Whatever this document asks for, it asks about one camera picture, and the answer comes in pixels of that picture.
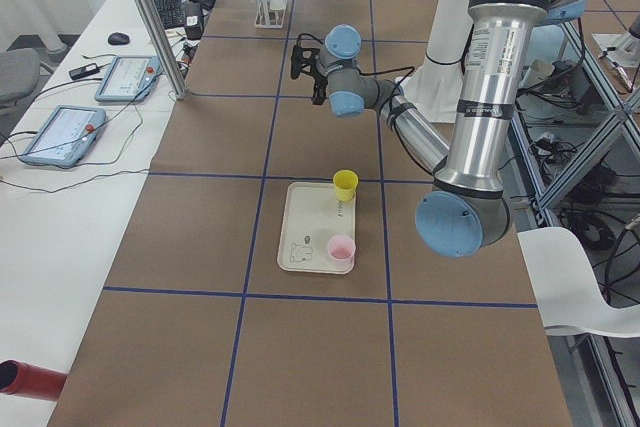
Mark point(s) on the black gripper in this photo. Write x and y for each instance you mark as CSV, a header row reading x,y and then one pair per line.
x,y
319,83

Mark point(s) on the pink plastic cup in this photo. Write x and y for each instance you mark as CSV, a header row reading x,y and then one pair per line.
x,y
341,250

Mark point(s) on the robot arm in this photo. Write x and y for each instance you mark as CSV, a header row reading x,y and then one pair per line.
x,y
466,210

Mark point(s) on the yellow plastic cup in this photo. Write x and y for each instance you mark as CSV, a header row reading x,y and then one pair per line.
x,y
345,183

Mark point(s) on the black keyboard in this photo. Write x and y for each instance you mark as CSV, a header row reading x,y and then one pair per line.
x,y
170,13

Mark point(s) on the cream rabbit serving tray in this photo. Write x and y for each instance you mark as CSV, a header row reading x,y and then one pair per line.
x,y
312,215

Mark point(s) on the black computer mouse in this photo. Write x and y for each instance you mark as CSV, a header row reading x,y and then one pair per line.
x,y
118,38

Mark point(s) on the far teach pendant tablet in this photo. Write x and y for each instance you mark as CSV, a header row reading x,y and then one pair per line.
x,y
128,78

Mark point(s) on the teach pendant tablet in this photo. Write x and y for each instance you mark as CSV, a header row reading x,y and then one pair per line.
x,y
128,78
66,137

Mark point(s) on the near teach pendant tablet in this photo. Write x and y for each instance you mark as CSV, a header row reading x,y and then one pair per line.
x,y
66,137

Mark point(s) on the white moulded chair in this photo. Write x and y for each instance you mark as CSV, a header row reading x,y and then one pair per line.
x,y
566,290

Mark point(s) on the red cylinder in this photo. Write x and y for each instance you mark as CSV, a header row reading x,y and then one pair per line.
x,y
29,381

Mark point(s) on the white wire cup rack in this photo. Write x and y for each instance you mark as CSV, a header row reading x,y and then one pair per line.
x,y
267,19

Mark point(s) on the aluminium frame post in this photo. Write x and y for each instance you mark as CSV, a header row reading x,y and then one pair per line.
x,y
152,23

